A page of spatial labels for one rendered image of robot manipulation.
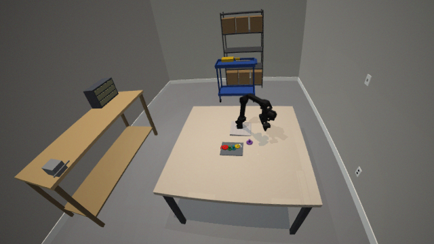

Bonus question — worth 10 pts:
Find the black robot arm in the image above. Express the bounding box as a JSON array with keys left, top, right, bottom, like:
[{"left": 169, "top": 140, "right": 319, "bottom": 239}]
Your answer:
[{"left": 235, "top": 94, "right": 277, "bottom": 129}]

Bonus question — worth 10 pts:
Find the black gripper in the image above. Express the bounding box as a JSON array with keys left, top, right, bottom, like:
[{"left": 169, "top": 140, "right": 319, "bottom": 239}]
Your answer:
[{"left": 259, "top": 114, "right": 271, "bottom": 131}]

